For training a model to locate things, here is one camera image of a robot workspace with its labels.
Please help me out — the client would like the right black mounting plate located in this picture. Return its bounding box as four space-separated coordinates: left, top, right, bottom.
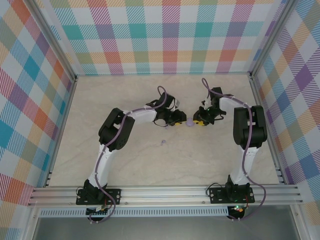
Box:
208 187 256 205

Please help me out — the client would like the black mounting plate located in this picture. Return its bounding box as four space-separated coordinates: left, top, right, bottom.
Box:
208 187 256 205
75 188 123 206

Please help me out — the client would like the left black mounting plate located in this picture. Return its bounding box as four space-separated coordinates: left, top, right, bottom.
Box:
75 188 123 206

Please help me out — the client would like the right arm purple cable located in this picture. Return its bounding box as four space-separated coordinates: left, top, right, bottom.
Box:
201 77 267 223

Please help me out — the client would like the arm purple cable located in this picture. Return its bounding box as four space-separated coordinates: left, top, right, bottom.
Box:
87 85 168 225
201 77 267 223

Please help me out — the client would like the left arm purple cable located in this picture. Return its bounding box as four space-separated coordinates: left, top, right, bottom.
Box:
87 85 168 225

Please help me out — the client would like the aluminium side rail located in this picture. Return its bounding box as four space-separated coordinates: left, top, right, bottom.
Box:
249 72 287 186
42 76 79 188

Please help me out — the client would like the slotted grey cable duct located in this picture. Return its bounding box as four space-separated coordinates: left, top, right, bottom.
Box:
39 208 230 218

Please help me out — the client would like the aluminium corner post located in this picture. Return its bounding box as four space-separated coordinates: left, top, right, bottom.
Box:
249 0 299 80
29 0 78 83

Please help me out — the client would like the aluminium frame leg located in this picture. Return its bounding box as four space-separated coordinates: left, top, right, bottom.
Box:
23 206 42 240
291 204 308 240

